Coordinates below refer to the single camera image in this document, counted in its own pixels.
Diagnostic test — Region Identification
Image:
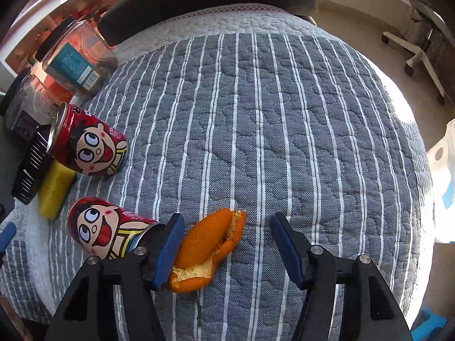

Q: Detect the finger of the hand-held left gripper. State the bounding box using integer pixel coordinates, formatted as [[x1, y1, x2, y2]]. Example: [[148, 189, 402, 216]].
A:
[[0, 221, 17, 256]]

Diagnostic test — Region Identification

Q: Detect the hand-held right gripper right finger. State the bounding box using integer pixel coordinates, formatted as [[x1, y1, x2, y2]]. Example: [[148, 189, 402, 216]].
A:
[[271, 212, 415, 341]]

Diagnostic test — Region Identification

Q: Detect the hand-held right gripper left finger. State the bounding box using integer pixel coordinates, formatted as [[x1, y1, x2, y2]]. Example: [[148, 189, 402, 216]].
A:
[[44, 212, 185, 341]]

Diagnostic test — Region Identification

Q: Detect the orange peel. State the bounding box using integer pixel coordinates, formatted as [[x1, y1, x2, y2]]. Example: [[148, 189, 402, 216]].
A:
[[167, 208, 247, 294]]

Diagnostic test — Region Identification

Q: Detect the red cartoon drink can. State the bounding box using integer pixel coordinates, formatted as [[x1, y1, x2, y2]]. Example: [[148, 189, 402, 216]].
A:
[[67, 196, 160, 261], [47, 102, 129, 176]]

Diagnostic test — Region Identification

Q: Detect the white trash bin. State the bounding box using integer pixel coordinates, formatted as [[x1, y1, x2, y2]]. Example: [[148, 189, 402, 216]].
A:
[[425, 119, 455, 244]]

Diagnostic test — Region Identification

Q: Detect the small dark twig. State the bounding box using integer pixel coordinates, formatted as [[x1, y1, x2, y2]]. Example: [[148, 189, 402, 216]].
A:
[[194, 289, 204, 327]]

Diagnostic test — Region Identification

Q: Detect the yellow sponge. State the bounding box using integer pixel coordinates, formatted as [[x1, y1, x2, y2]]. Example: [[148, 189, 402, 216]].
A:
[[38, 161, 77, 221]]

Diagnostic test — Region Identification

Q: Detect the black plastic tray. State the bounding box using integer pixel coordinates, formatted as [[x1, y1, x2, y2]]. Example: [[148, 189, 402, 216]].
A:
[[11, 128, 55, 206]]

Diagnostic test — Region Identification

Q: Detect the striped grey quilt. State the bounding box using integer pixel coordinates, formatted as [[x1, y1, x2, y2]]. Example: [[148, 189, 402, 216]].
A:
[[0, 2, 436, 341]]

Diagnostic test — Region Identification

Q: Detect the purple label plastic jar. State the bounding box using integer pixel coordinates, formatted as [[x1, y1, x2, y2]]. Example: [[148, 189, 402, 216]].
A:
[[0, 69, 77, 140]]

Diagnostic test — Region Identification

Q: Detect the blue plastic stool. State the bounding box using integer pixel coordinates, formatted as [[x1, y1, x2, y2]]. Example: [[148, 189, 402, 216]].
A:
[[411, 305, 453, 341]]

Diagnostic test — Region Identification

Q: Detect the teal label plastic jar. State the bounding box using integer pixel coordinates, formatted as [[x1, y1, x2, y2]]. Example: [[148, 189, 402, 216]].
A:
[[34, 15, 119, 96]]

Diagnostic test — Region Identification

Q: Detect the white office chair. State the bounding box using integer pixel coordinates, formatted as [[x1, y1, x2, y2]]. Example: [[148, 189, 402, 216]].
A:
[[381, 0, 447, 106]]

